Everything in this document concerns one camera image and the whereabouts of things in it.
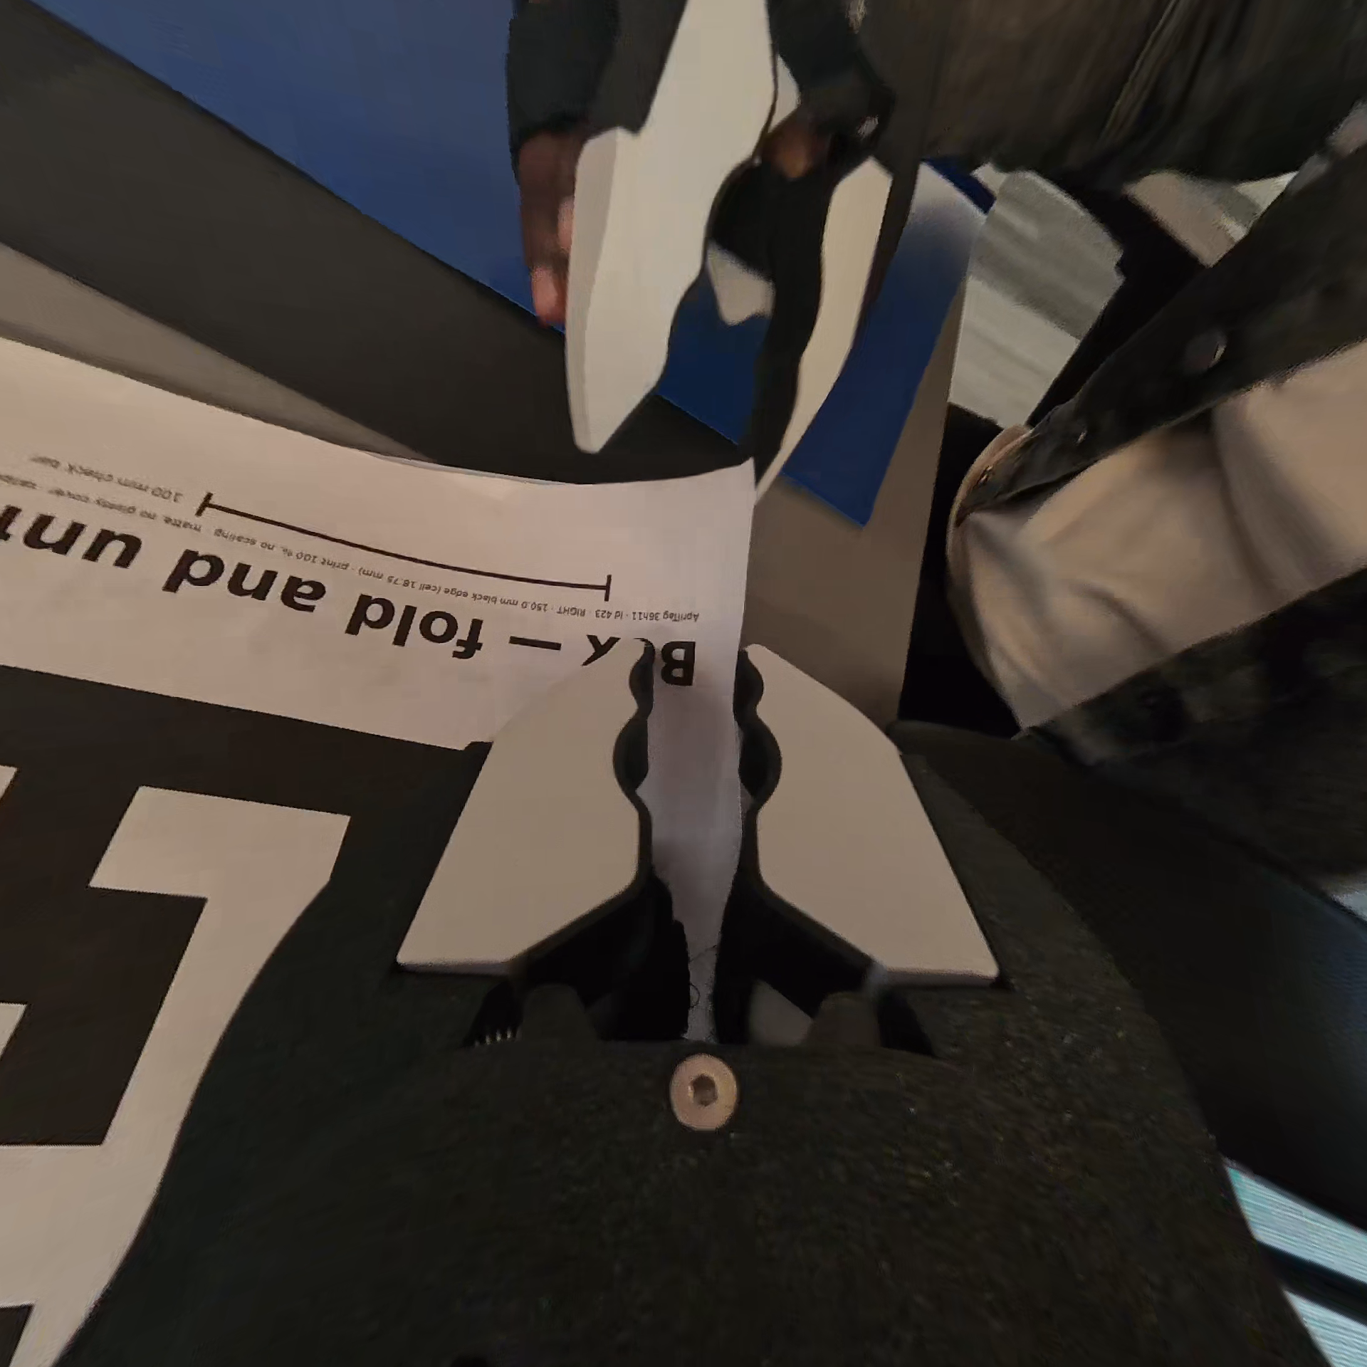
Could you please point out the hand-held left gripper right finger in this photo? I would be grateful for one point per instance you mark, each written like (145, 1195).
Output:
(865, 855)

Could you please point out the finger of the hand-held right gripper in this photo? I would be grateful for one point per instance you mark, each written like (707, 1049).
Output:
(641, 236)
(849, 278)

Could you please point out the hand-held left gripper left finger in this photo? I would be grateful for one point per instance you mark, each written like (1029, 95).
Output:
(534, 844)

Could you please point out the blue folding cardboard box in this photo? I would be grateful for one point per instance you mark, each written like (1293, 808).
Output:
(374, 97)

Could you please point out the white paper sheet black print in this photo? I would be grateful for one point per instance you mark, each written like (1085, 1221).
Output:
(321, 556)

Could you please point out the dark grey desk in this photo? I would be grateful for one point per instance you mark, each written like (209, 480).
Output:
(214, 214)

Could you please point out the person's right hand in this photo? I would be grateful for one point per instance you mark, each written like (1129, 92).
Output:
(545, 236)

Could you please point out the person's leg in dark jeans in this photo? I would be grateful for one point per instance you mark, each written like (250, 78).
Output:
(1122, 75)

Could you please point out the person's pale shirt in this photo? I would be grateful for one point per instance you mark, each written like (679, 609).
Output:
(1122, 556)

